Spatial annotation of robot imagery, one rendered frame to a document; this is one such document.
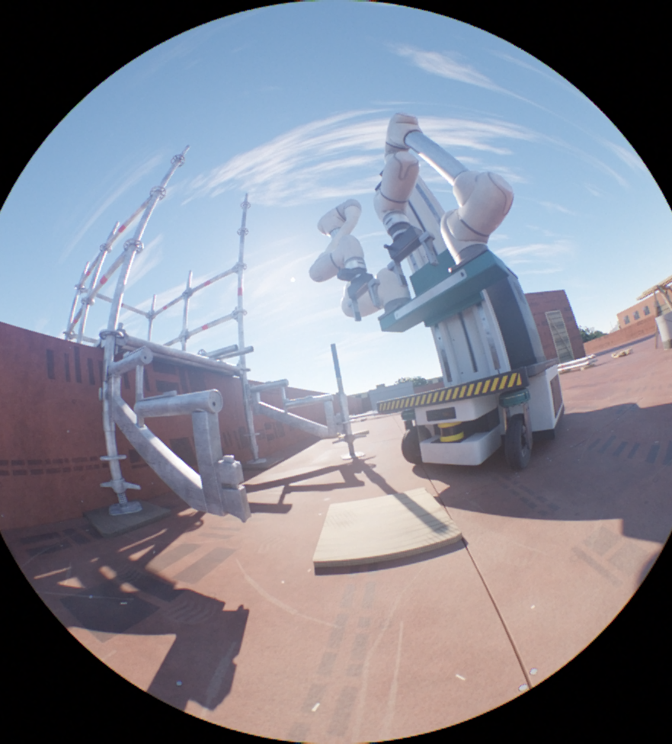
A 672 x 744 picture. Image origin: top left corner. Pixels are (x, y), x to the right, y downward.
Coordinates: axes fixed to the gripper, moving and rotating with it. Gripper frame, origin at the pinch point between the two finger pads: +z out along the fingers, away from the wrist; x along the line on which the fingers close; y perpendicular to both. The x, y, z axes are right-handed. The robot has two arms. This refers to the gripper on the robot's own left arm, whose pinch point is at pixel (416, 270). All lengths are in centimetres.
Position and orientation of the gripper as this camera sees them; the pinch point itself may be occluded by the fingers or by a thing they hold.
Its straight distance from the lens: 72.0
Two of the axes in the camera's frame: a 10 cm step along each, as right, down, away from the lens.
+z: 1.7, 9.7, -1.7
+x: 4.5, -2.3, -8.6
